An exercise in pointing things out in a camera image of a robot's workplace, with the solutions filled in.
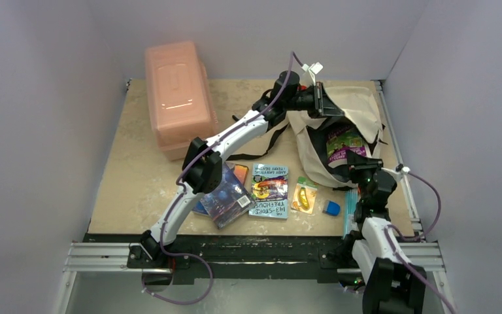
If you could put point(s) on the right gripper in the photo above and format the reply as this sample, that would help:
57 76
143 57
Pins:
364 164

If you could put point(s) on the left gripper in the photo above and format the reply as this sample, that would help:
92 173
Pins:
321 104

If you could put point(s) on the purple activity book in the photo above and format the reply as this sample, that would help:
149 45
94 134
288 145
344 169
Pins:
340 140

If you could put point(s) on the cream canvas backpack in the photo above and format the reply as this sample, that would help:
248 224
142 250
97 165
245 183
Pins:
361 112

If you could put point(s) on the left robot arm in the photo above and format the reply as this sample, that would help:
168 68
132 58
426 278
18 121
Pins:
202 167

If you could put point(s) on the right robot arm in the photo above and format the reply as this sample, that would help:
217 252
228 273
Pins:
393 284

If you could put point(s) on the blue pencil pack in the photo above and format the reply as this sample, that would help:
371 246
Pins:
351 199

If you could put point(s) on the banana eraser blister pack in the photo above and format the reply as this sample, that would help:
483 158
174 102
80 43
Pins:
304 195

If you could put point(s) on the blue grey eraser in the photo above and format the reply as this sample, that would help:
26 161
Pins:
331 208

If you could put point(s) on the treehouse storey paperback book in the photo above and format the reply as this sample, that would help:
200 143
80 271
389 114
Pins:
269 190

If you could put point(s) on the book with orange cover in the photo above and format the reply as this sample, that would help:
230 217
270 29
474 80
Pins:
240 171

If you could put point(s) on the dark blue space book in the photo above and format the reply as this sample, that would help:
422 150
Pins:
227 202

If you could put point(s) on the pink plastic storage box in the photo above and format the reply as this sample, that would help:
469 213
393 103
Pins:
179 100

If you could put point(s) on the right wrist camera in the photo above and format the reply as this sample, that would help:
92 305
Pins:
402 170

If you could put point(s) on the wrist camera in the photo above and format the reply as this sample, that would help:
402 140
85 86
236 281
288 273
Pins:
402 170
308 77

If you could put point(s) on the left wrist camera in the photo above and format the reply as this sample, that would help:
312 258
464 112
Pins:
308 77

